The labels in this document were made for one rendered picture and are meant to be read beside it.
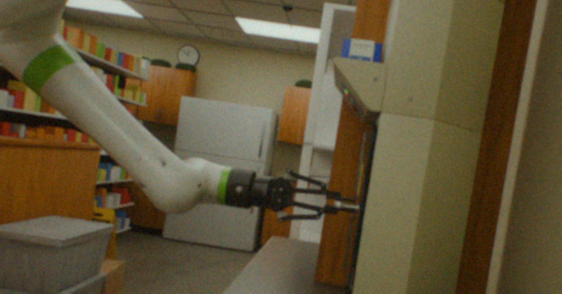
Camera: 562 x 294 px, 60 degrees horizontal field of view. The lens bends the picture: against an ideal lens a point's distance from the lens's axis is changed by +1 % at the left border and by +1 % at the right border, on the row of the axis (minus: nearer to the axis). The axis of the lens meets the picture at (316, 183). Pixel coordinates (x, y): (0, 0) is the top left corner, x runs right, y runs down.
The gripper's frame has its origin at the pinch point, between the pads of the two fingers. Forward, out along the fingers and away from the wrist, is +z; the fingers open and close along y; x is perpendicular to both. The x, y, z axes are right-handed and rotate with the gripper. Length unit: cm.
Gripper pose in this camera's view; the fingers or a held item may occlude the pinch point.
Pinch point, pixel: (340, 204)
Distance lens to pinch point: 112.6
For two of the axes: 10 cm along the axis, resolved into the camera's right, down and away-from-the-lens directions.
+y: 1.5, -9.9, -0.2
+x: 0.4, -0.2, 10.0
